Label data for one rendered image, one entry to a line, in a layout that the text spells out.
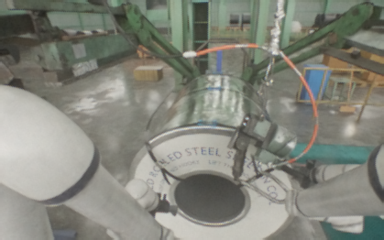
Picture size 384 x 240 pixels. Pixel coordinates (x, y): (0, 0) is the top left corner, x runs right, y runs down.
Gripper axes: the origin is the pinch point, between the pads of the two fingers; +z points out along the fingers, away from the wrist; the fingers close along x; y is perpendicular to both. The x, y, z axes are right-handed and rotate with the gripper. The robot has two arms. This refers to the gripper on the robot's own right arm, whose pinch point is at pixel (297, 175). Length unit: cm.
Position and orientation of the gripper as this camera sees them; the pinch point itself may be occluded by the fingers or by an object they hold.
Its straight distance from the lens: 109.5
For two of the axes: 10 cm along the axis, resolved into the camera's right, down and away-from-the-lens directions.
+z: -1.2, 2.4, 9.6
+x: -4.4, 8.5, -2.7
